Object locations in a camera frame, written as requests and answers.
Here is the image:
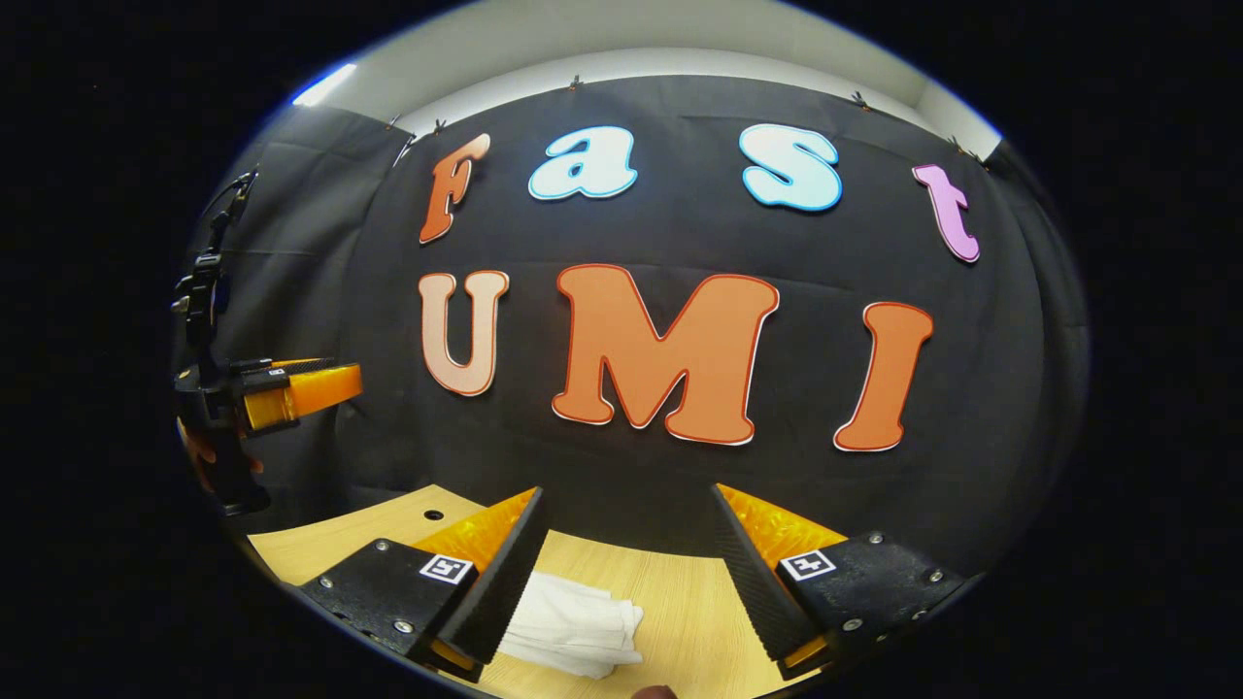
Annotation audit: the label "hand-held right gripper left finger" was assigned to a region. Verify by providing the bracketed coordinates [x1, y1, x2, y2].
[296, 485, 550, 683]

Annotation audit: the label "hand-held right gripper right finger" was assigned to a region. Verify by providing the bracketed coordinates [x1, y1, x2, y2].
[711, 483, 970, 681]

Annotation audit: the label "white jeans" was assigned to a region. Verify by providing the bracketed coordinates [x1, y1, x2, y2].
[495, 570, 647, 681]

